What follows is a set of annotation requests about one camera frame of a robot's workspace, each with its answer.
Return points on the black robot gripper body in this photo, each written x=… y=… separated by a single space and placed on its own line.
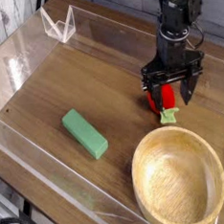
x=172 y=62

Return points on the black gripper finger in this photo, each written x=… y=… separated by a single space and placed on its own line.
x=157 y=97
x=187 y=87

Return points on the red plush strawberry toy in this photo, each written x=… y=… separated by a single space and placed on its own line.
x=167 y=115

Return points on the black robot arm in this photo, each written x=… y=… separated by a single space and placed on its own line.
x=176 y=16

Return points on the green rectangular block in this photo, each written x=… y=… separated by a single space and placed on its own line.
x=89 y=137

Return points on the wooden bowl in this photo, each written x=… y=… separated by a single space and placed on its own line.
x=177 y=178

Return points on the clear acrylic table enclosure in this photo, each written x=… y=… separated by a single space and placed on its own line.
x=97 y=73

